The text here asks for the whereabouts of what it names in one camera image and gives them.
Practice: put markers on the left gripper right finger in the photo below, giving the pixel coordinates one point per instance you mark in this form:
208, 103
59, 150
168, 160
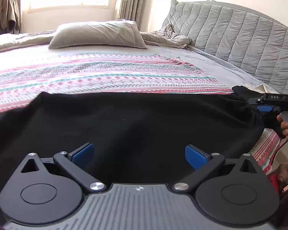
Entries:
204, 165

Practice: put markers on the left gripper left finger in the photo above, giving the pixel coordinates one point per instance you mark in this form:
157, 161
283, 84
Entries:
73, 164

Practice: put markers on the black pants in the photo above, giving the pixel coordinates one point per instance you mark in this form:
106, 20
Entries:
137, 137

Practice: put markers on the person right hand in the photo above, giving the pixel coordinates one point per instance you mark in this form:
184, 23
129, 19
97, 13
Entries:
284, 126

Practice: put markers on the grey bed sheet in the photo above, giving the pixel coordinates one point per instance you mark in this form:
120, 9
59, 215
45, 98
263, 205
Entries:
28, 46

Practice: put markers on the grey quilted headboard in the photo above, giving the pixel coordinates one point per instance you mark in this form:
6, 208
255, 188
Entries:
243, 37

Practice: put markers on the patterned pink green bedspread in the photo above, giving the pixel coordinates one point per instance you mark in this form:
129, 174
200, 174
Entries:
117, 73

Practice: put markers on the crumpled grey blanket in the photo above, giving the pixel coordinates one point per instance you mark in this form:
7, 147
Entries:
166, 37

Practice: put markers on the grey pillow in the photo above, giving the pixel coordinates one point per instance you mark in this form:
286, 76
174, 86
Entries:
112, 33

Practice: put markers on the grey curtain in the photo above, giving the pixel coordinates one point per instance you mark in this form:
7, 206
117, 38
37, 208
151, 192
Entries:
134, 10

